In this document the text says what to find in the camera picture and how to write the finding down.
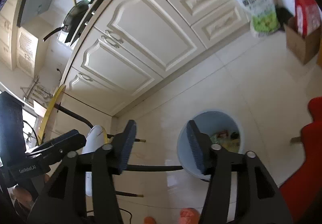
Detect red chair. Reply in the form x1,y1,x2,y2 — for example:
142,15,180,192
279,97,322,224

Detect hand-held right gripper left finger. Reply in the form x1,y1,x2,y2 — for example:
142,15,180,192
26,120,137,224

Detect black floor cable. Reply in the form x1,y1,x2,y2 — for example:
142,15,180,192
87,207,133,224

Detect window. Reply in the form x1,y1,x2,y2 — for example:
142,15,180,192
21,108,39,149

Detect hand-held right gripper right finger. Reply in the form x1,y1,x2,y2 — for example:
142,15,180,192
186,120,293,224

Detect black wok with lid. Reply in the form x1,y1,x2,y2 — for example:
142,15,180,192
43,0,90,44

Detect cardboard box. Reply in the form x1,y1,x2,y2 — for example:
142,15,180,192
284,16,322,65

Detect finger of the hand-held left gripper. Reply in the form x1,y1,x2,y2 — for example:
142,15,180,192
25,130,87,163

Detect wall utensil rack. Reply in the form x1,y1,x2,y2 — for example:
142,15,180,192
21,75,55,100

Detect grey plastic waste bin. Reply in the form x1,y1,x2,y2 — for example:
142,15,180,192
176,111,245,182

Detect round marble side table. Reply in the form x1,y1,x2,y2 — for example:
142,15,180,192
35,84,184,199

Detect gold foil packet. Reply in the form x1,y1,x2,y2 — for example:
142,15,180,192
216,138,239,153

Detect cream kitchen cabinets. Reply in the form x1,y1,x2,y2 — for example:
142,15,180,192
0,13,50,79
54,0,252,137

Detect black bag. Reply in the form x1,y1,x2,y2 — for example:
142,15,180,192
275,6,295,31

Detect cream lower kitchen cabinets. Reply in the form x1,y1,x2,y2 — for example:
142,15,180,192
54,0,252,137

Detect cream upper kitchen cabinets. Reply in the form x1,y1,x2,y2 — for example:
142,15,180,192
0,13,50,79

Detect person's left hand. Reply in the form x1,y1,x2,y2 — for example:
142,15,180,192
11,185,35,214

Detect white and green rice bag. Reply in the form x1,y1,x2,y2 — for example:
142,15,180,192
224,0,281,38

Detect red rice bag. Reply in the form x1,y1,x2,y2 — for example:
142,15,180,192
292,0,322,37

